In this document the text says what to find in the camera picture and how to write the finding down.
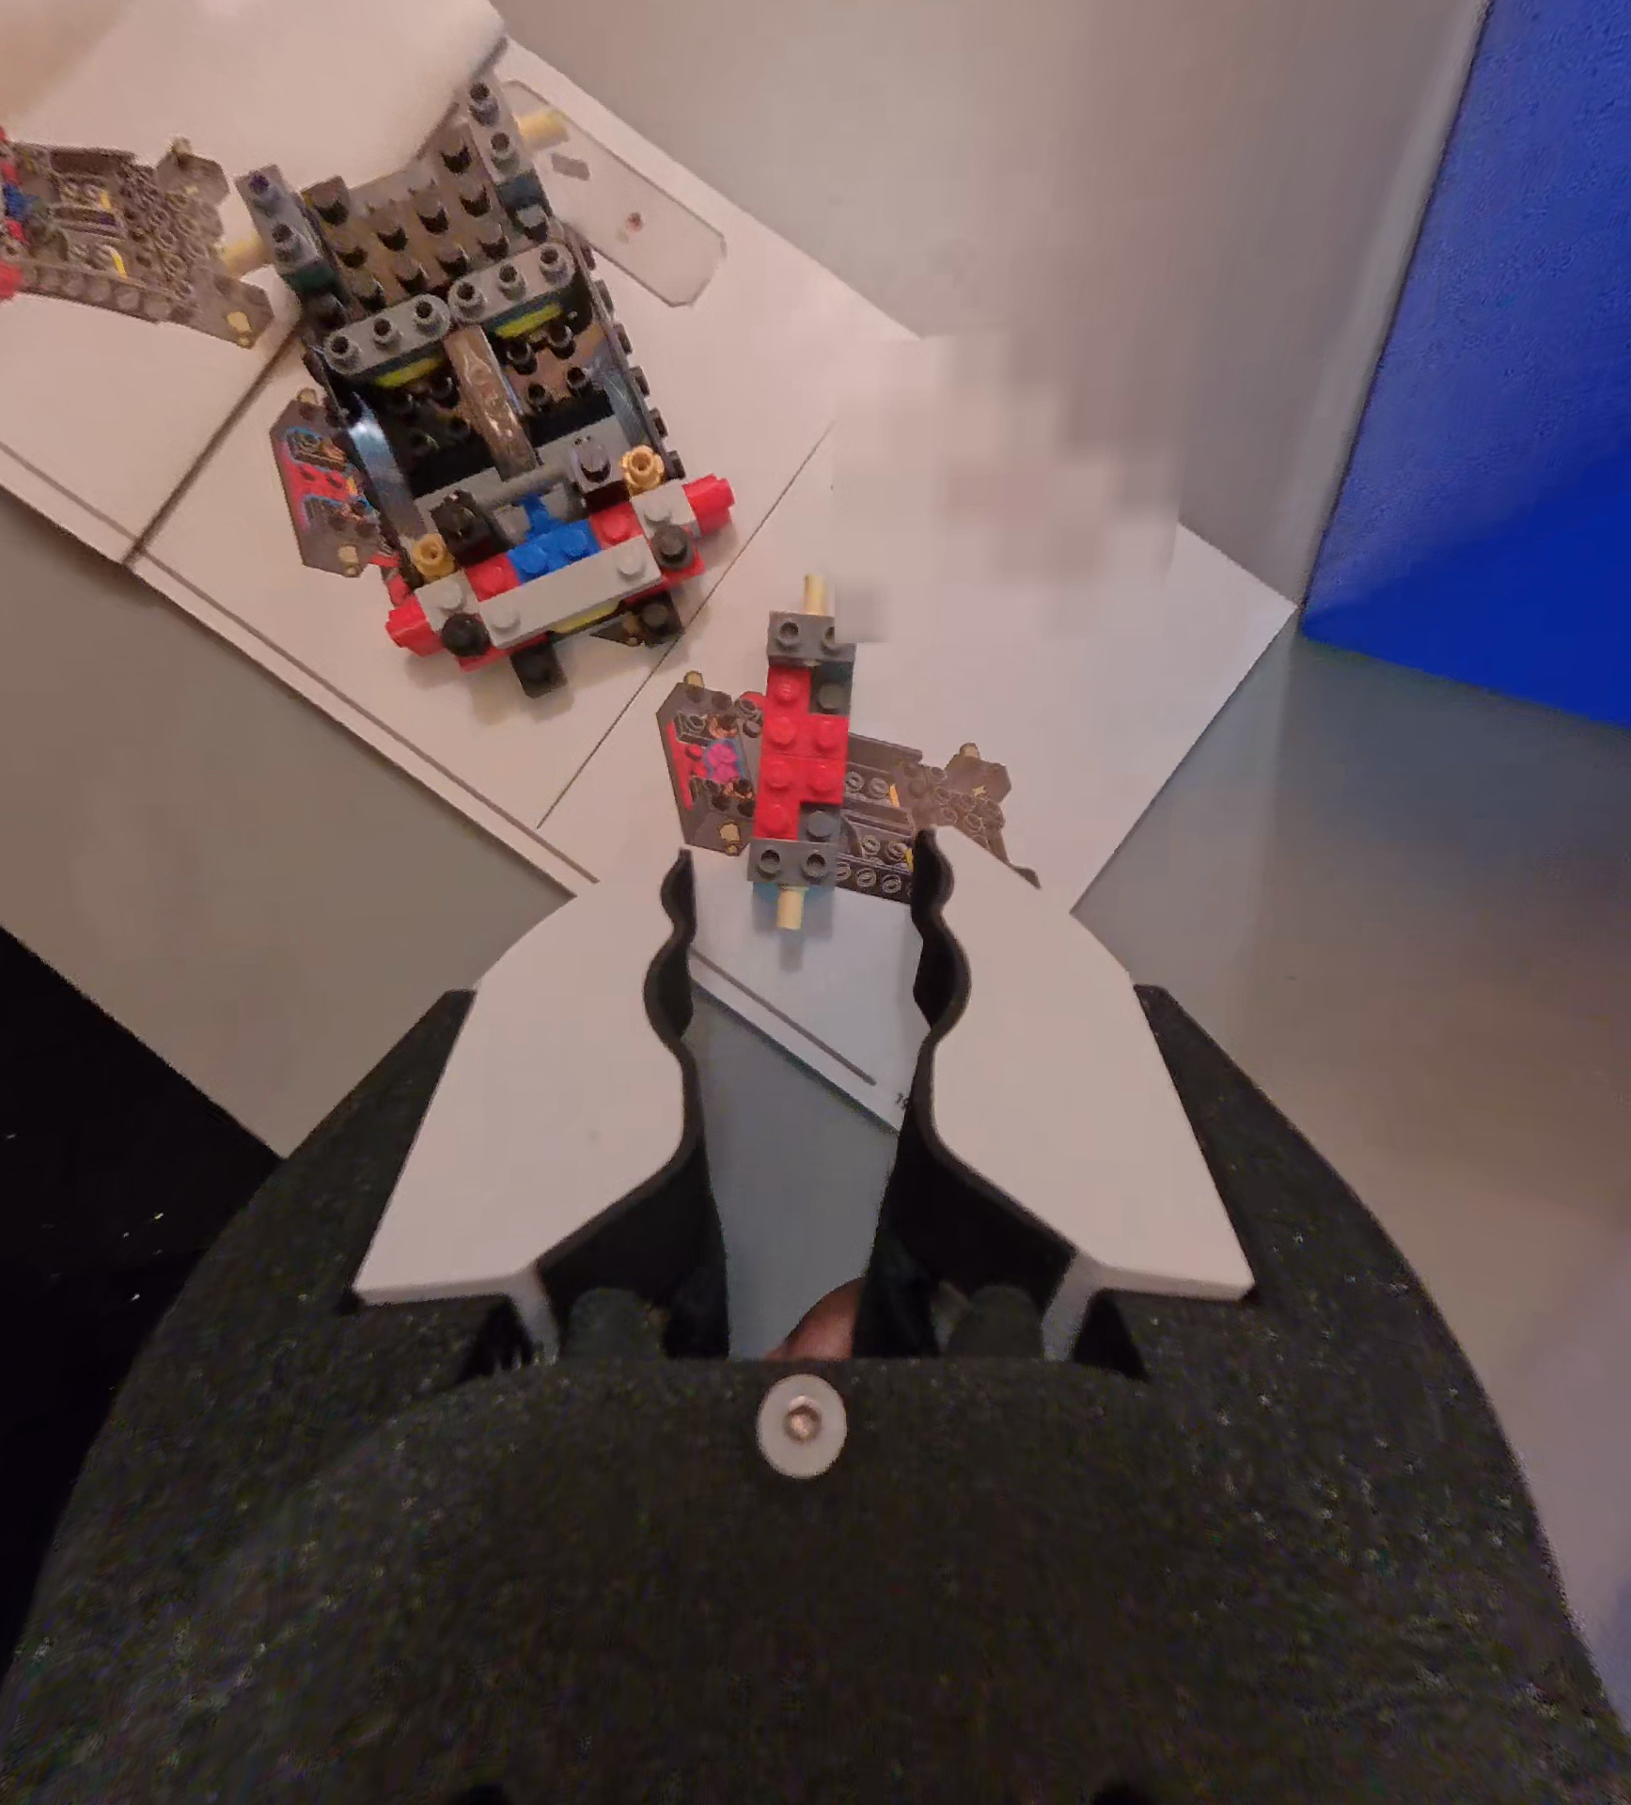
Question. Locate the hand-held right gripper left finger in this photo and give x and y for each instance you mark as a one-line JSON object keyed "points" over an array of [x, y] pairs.
{"points": [[548, 1116]]}

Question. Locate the blue panel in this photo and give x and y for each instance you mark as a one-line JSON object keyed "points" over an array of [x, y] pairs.
{"points": [[1549, 352]]}

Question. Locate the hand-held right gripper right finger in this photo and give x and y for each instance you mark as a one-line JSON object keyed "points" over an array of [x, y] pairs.
{"points": [[1069, 1116]]}

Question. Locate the small red lego assembly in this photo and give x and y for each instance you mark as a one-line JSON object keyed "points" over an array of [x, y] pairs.
{"points": [[793, 761]]}

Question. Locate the white lego instruction booklet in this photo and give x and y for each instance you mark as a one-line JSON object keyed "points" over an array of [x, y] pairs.
{"points": [[138, 382]]}

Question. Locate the black and red lego car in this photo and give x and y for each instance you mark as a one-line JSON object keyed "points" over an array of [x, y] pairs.
{"points": [[476, 395]]}

